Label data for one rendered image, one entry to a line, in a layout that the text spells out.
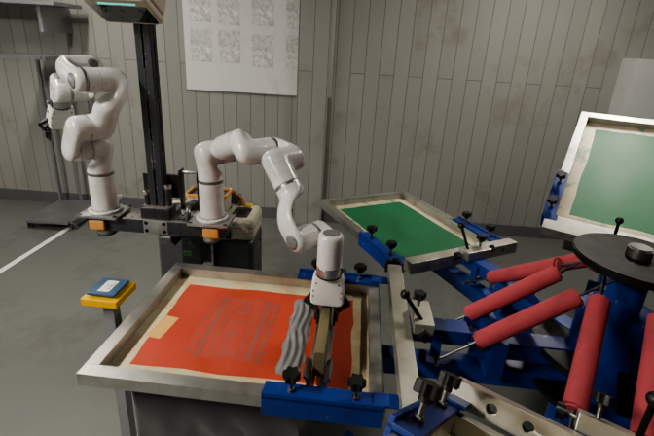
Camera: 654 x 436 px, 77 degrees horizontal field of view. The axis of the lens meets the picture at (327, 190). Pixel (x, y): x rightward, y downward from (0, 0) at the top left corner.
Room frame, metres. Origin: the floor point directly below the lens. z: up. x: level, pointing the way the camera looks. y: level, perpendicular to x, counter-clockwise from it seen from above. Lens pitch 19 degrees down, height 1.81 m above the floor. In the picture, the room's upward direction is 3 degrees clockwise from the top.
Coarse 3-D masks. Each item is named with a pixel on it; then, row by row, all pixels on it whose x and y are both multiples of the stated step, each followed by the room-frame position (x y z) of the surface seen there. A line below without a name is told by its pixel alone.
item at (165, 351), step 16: (176, 336) 1.02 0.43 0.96; (272, 336) 1.05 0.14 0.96; (144, 352) 0.95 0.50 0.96; (160, 352) 0.95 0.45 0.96; (176, 352) 0.95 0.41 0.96; (272, 352) 0.98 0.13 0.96; (336, 352) 0.99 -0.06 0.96; (192, 368) 0.90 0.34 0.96; (208, 368) 0.90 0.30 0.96; (224, 368) 0.90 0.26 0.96; (240, 368) 0.91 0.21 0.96; (256, 368) 0.91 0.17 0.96; (272, 368) 0.91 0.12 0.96; (336, 368) 0.93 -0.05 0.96; (336, 384) 0.87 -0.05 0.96
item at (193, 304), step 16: (192, 288) 1.28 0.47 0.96; (208, 288) 1.29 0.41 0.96; (224, 288) 1.29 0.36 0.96; (176, 304) 1.18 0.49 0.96; (192, 304) 1.19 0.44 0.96; (208, 304) 1.19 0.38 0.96; (288, 304) 1.22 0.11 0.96; (352, 304) 1.24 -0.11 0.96; (192, 320) 1.10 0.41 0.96; (288, 320) 1.13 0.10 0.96; (352, 320) 1.15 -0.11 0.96; (336, 336) 1.07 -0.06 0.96
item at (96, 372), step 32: (160, 288) 1.22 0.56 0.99; (352, 288) 1.31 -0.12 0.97; (128, 320) 1.04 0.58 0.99; (96, 352) 0.90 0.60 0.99; (96, 384) 0.82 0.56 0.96; (128, 384) 0.81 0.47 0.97; (160, 384) 0.80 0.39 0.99; (192, 384) 0.81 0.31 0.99; (224, 384) 0.81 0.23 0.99; (256, 384) 0.82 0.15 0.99
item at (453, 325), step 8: (440, 320) 1.06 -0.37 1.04; (448, 320) 1.06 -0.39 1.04; (456, 320) 1.06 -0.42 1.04; (440, 328) 1.02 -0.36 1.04; (448, 328) 1.02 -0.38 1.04; (456, 328) 1.02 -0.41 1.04; (464, 328) 1.03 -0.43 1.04; (416, 336) 1.02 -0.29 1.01; (448, 336) 1.01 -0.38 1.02; (456, 336) 1.01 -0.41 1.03; (464, 336) 1.01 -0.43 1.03; (448, 344) 1.01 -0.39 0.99; (456, 344) 1.01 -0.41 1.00; (464, 344) 1.01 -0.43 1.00
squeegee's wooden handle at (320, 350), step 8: (328, 312) 1.04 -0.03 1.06; (320, 320) 1.00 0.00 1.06; (328, 320) 1.00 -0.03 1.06; (320, 328) 0.96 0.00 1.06; (328, 328) 0.97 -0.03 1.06; (320, 336) 0.93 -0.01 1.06; (328, 336) 0.99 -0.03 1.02; (320, 344) 0.90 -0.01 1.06; (320, 352) 0.87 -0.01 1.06; (320, 360) 0.86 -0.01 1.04; (320, 368) 0.86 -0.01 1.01
